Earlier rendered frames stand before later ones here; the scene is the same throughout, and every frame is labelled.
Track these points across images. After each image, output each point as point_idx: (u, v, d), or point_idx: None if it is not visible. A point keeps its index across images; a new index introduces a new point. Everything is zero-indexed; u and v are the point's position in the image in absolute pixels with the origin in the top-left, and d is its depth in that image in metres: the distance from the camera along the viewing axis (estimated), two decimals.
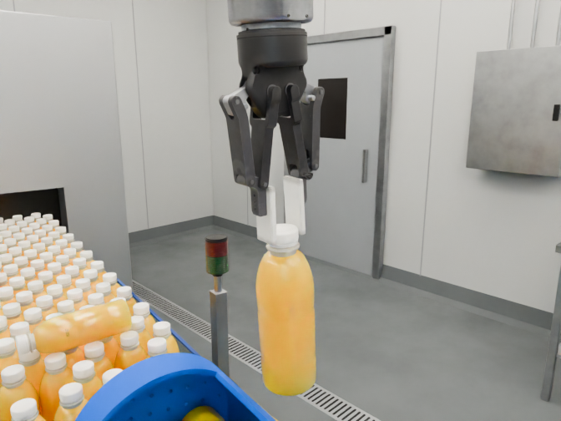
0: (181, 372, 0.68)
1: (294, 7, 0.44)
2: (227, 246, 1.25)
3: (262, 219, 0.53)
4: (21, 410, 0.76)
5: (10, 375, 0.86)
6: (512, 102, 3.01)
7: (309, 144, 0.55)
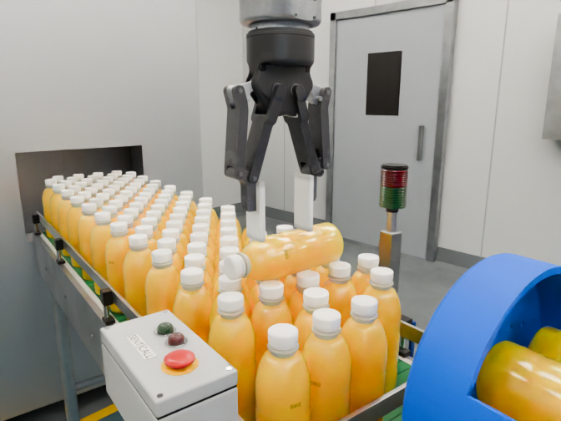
0: (558, 271, 0.49)
1: (301, 7, 0.46)
2: (408, 176, 1.05)
3: (251, 215, 0.53)
4: (286, 335, 0.57)
5: (233, 301, 0.67)
6: None
7: (319, 144, 0.56)
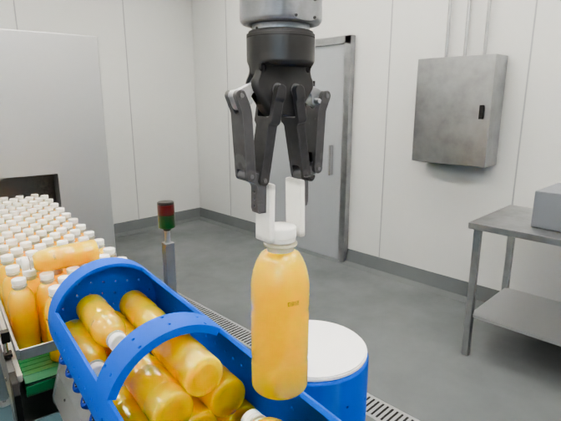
0: (119, 265, 1.15)
1: (302, 7, 0.46)
2: (173, 209, 1.72)
3: (261, 217, 0.53)
4: (284, 229, 0.54)
5: (17, 281, 1.33)
6: (447, 103, 3.48)
7: (313, 147, 0.55)
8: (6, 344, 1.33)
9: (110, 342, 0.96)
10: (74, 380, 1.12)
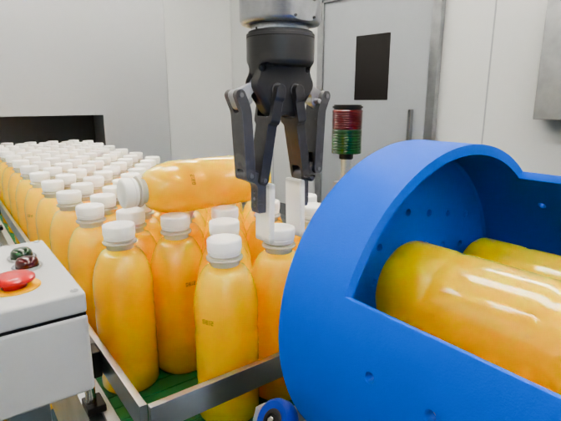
0: (489, 151, 0.37)
1: (301, 7, 0.46)
2: (362, 118, 0.94)
3: (261, 216, 0.53)
4: None
5: (118, 227, 0.55)
6: None
7: (313, 147, 0.55)
8: None
9: None
10: None
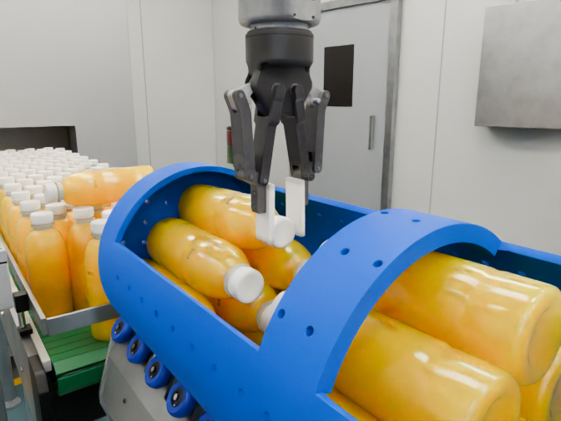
0: (217, 169, 0.68)
1: (300, 7, 0.46)
2: None
3: (261, 217, 0.53)
4: None
5: (39, 215, 0.86)
6: (522, 56, 3.01)
7: (312, 147, 0.55)
8: (22, 314, 0.85)
9: (236, 282, 0.50)
10: (145, 372, 0.64)
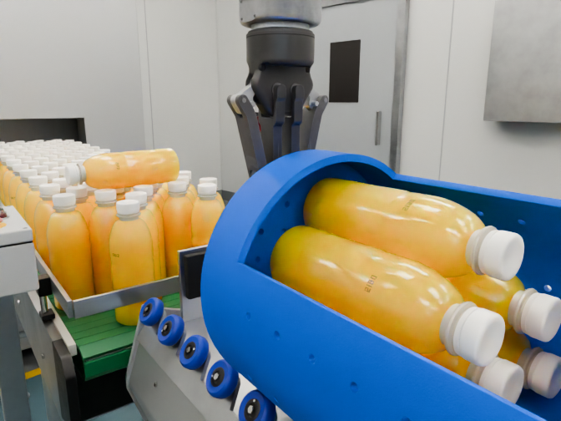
0: (361, 159, 0.49)
1: None
2: None
3: None
4: None
5: (62, 196, 0.83)
6: (532, 49, 2.98)
7: None
8: (45, 298, 0.83)
9: (477, 336, 0.31)
10: (189, 362, 0.59)
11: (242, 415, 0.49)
